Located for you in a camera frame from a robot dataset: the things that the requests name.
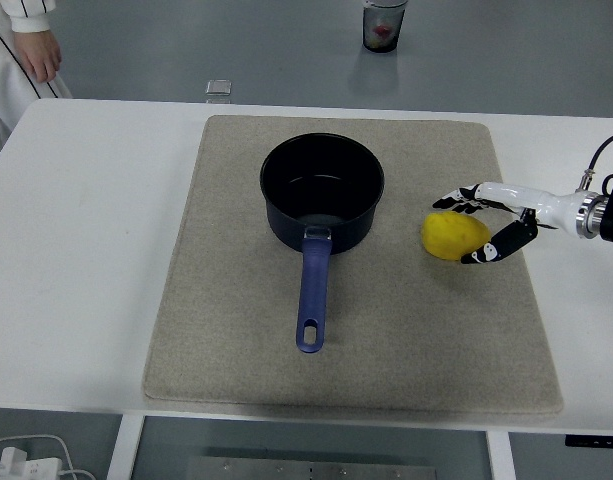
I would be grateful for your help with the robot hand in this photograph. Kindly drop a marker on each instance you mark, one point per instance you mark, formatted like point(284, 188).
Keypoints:
point(546, 207)

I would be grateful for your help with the yellow potato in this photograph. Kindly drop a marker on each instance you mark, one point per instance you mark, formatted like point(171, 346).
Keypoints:
point(451, 235)

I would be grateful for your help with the beige table mat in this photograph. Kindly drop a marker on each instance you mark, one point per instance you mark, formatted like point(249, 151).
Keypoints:
point(386, 325)

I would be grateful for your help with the black table control panel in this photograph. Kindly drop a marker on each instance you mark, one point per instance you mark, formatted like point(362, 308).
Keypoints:
point(596, 440)

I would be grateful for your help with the black cup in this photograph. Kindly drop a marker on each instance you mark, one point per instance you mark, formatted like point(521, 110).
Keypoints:
point(383, 25)

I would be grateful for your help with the white table leg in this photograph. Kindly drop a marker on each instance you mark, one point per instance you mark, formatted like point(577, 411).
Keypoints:
point(501, 457)
point(123, 450)

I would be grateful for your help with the small clear square box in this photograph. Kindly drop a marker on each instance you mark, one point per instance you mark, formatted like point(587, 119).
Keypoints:
point(219, 87)

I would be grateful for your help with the grey metal plate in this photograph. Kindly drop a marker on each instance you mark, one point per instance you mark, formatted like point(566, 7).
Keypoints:
point(311, 469)

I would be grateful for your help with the person's hand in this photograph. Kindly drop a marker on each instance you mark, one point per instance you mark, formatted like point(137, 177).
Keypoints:
point(38, 55)

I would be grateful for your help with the person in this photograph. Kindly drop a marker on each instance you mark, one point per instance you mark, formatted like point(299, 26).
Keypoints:
point(1, 75)

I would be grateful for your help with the white power strip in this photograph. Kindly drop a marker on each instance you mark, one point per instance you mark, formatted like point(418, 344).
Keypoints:
point(31, 467)

